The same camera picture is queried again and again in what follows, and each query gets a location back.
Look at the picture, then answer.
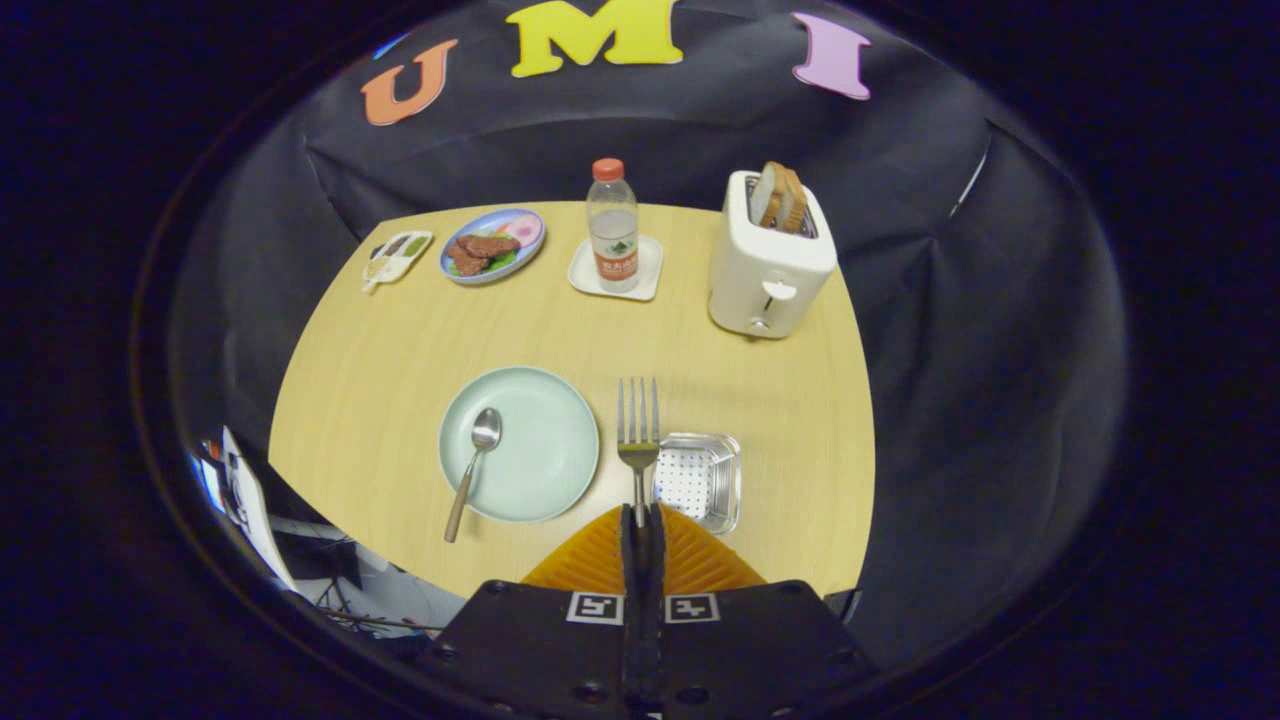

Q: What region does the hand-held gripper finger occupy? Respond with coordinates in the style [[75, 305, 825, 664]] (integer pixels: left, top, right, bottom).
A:
[[640, 503, 881, 720], [415, 503, 646, 720]]

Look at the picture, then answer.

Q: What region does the metal fork with wooden handle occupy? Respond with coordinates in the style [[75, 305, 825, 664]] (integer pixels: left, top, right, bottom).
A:
[[616, 377, 661, 528]]

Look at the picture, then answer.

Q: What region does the metal spoon with wooden handle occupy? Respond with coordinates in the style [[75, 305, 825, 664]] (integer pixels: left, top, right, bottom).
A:
[[444, 407, 503, 544]]

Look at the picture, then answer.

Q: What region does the small metal mesh basket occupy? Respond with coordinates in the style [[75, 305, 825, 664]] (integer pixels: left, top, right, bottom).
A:
[[652, 432, 743, 536]]

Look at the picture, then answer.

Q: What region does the pale green plate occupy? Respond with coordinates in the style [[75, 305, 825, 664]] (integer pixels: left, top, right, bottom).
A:
[[438, 366, 601, 524]]

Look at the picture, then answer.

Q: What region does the white square coaster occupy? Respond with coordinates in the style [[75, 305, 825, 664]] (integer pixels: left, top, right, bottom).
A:
[[567, 235, 665, 302]]

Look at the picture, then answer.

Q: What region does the white toaster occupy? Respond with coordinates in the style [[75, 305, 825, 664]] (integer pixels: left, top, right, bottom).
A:
[[708, 170, 839, 340]]

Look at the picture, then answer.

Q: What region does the water bottle with red cap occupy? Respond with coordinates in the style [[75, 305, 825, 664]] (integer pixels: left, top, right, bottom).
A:
[[586, 158, 641, 294]]

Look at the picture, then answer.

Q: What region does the blue plate with food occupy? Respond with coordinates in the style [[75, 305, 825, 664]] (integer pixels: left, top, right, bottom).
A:
[[439, 208, 547, 286]]

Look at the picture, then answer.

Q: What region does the white board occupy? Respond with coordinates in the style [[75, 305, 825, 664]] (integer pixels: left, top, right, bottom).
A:
[[220, 427, 301, 591]]

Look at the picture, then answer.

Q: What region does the white divided seasoning dish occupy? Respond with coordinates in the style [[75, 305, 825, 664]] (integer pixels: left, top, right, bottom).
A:
[[361, 230, 435, 293]]

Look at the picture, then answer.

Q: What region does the toast bread slice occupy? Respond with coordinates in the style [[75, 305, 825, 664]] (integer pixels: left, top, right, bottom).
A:
[[775, 168, 809, 235], [750, 162, 791, 229]]

